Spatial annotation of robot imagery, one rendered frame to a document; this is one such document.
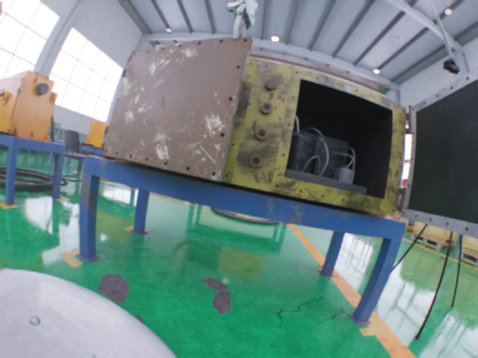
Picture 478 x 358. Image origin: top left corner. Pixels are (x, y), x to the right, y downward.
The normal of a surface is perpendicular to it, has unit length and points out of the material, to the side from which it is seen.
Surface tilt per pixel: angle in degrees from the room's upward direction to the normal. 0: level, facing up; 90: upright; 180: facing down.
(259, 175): 90
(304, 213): 90
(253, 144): 90
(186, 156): 90
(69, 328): 0
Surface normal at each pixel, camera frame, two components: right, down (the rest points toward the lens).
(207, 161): -0.29, -0.04
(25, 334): 0.21, -0.98
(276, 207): -0.07, 0.01
